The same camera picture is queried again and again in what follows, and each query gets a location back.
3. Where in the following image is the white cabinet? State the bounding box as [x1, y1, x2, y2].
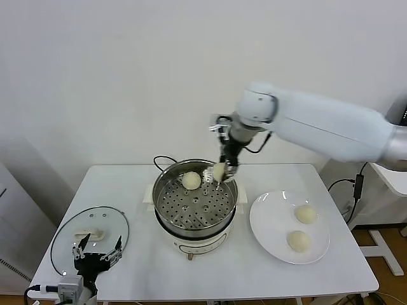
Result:
[0, 160, 60, 287]

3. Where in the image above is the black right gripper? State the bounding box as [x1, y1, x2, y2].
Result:
[219, 136, 247, 181]

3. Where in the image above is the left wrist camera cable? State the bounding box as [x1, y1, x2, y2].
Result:
[25, 284, 61, 301]

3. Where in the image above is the perforated steel steamer basket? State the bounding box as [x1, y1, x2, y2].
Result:
[152, 158, 238, 232]

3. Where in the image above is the round glass pot lid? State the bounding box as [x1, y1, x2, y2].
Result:
[50, 206, 130, 280]

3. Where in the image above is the white steamed baozi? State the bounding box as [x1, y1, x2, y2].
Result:
[181, 171, 202, 191]
[294, 205, 319, 225]
[287, 230, 312, 254]
[211, 162, 227, 182]

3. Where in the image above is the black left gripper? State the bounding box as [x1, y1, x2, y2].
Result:
[71, 233, 123, 282]

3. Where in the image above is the large white plate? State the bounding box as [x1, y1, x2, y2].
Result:
[249, 190, 331, 265]

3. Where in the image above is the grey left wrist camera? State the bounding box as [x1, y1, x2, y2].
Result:
[58, 275, 84, 299]

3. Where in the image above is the black pot power cord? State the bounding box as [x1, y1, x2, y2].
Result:
[153, 154, 179, 174]

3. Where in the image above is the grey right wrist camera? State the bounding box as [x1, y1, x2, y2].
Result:
[209, 114, 232, 133]

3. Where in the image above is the white side desk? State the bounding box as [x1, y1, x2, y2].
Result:
[362, 161, 407, 276]

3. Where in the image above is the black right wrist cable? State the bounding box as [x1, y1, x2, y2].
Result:
[244, 132, 273, 153]

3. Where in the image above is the cream electric cooking pot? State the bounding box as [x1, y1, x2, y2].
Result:
[144, 184, 248, 261]

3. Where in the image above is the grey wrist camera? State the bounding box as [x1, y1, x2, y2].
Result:
[58, 275, 84, 299]
[209, 114, 232, 133]

